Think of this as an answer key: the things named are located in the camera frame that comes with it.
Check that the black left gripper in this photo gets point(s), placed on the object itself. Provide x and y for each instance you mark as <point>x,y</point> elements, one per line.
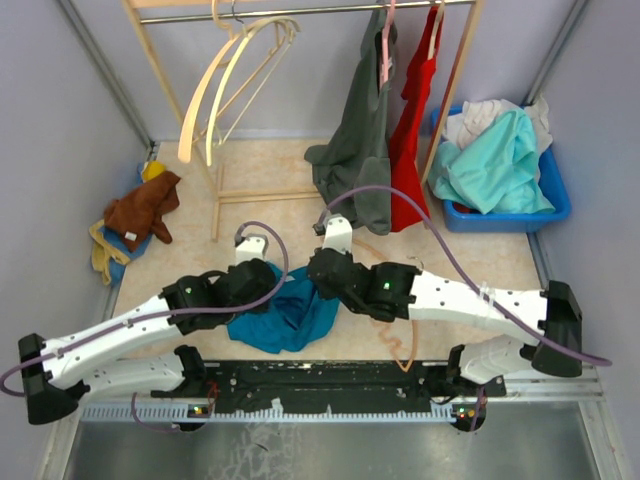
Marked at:
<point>261,308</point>

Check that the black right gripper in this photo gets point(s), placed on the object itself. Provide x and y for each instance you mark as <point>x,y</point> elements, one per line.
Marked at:
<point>323,294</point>

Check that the orange wooden hanger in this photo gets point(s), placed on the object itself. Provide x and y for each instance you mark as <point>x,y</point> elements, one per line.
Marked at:
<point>393,343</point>

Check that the blue t shirt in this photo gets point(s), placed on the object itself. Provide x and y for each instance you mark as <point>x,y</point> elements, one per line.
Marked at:
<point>296,317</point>

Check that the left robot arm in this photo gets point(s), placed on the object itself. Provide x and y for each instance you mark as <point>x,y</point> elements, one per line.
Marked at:
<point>60,374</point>

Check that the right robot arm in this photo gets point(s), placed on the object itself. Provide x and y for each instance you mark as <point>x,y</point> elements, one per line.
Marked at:
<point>536,329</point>

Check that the red t shirt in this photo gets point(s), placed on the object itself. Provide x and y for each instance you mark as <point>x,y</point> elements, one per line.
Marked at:
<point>404,142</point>

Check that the grey t shirt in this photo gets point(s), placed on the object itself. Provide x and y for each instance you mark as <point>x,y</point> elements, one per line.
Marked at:
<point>357,154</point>

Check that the cream wooden hanger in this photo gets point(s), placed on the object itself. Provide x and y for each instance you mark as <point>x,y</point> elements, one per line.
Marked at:
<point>285,31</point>

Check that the pink hanger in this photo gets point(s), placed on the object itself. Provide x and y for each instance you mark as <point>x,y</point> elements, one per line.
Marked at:
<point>385,63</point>

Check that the wooden hanger under red shirt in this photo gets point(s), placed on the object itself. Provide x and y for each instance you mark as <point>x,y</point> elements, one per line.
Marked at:
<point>435,29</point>

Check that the blue cloth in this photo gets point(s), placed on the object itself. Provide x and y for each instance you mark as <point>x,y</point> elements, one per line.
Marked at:
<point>118,256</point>

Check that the brown cloth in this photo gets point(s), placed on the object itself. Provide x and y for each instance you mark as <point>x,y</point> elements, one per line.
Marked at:
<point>139,214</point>

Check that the blue plastic bin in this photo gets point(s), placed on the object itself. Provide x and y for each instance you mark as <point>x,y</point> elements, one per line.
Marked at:
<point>461,219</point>

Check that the beige towel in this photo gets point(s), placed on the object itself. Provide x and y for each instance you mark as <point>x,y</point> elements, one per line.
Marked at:
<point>98,261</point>

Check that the yellow cloth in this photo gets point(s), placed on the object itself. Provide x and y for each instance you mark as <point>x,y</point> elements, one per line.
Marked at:
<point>151,170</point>

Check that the turquoise cloth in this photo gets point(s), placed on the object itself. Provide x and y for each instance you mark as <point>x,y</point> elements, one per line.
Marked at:
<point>499,197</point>

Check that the wooden clothes rack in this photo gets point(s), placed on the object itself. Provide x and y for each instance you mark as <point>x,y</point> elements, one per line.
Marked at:
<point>193,119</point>

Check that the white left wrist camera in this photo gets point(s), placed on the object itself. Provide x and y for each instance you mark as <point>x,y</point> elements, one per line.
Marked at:
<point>249,247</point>

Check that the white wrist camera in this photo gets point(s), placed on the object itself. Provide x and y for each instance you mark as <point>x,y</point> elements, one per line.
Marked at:
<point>337,232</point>
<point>249,247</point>

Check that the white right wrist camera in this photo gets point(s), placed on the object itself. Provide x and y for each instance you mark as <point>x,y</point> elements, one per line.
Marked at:
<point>337,232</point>

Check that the white toothed cable duct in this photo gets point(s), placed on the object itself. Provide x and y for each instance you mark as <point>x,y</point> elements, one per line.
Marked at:
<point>173,412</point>

